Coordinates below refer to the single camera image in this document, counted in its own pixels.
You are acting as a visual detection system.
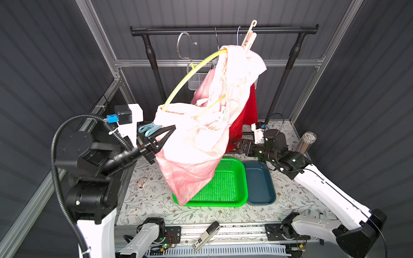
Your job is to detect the pink clothespin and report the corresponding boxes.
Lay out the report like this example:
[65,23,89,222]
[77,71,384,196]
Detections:
[241,20,258,54]
[137,177,146,189]

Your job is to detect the dark teal tray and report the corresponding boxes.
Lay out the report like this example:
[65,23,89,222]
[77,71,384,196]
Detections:
[243,161,276,206]

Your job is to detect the green plastic hanger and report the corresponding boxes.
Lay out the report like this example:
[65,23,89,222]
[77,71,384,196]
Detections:
[161,31,228,111]

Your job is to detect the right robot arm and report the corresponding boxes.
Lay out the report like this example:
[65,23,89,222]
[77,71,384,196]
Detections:
[233,129,387,258]

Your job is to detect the black wire wall basket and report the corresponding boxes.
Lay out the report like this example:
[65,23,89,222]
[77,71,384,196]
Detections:
[95,91,133,147]

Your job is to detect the red shorts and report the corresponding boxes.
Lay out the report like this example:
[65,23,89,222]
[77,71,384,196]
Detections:
[226,83,258,153]

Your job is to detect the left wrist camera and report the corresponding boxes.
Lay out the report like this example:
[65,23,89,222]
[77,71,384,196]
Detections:
[105,104,144,147]

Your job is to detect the silver black handheld device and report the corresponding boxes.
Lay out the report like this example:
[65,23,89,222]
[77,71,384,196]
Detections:
[192,221,220,252]

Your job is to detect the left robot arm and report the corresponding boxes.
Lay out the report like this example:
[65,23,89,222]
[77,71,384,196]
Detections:
[51,114,176,258]

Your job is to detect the teal clothespin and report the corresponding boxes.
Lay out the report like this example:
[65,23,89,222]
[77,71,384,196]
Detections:
[138,123,162,137]

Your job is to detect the green plastic basket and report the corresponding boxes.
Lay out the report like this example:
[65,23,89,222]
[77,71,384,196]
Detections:
[167,158,248,207]

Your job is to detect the white wire wall basket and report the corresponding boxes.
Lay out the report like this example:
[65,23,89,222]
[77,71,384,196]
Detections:
[187,61,214,91]

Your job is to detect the pink tie-dye shorts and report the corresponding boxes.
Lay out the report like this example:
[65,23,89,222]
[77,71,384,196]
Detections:
[153,45,267,206]

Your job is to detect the black clothes rack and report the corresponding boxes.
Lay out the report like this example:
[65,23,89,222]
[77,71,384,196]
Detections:
[130,24,319,111]

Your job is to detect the clear tube of sticks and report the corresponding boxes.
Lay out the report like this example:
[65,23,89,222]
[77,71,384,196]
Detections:
[294,131,317,155]

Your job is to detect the lilac plastic hanger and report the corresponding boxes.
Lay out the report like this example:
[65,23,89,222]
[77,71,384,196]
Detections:
[214,27,220,51]

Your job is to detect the fallen pink clothespin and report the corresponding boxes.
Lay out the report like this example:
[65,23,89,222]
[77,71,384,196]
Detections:
[137,177,146,189]

